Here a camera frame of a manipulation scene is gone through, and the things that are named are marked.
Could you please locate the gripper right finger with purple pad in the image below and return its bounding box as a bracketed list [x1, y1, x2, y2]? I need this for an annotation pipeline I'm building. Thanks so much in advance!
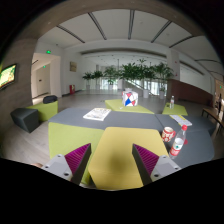
[132, 144, 180, 185]

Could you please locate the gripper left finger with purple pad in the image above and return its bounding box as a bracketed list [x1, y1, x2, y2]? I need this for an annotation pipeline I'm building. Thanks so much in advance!
[42, 143, 91, 185]

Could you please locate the clear water bottle red cap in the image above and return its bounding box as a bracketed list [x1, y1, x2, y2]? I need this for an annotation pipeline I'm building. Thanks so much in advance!
[169, 125, 187, 159]

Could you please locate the distant clear water bottle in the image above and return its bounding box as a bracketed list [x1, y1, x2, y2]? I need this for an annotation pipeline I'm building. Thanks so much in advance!
[170, 96, 175, 109]

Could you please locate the red and white mug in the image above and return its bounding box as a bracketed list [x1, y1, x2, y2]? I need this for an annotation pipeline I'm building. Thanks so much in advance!
[161, 127, 176, 142]

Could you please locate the leaflet on grey seat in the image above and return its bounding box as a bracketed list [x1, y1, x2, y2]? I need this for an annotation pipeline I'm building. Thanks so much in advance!
[171, 115, 192, 126]

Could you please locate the large grey seating platform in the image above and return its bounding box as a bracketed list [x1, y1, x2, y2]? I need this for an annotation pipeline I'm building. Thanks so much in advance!
[48, 108, 215, 168]

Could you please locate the open magazine on grey seat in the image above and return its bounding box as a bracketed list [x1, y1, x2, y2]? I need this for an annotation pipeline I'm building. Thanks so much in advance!
[83, 108, 111, 121]

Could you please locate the green cube ottoman left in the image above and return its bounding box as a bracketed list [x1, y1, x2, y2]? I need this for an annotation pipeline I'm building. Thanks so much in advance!
[28, 101, 58, 122]

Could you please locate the dark grey cube ottoman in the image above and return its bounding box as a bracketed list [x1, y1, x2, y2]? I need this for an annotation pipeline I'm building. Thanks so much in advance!
[10, 108, 39, 133]

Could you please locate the green seat under far bottle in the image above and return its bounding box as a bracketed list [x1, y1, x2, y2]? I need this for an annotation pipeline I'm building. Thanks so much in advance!
[163, 103, 188, 115]

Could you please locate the green seat under cube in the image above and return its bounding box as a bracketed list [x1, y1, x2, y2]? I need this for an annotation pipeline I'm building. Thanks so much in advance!
[105, 99, 152, 114]

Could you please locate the black bag on ottoman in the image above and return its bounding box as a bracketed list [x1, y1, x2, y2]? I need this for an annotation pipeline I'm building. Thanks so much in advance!
[43, 95, 58, 104]

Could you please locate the red fire extinguisher box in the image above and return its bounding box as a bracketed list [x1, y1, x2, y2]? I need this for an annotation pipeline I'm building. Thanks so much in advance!
[69, 84, 75, 95]

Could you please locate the wooden bench at right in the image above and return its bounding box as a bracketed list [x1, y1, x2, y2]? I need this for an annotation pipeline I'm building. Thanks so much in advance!
[202, 108, 224, 131]

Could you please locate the row of potted plants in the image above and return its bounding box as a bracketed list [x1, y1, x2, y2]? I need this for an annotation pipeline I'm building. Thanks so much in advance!
[83, 59, 174, 94]

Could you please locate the framed picture on wall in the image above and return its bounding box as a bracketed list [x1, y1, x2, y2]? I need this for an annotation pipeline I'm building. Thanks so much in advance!
[70, 62, 77, 72]

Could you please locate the wall-mounted display screen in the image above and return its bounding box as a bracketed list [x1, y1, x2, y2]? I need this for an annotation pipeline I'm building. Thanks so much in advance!
[0, 64, 17, 90]

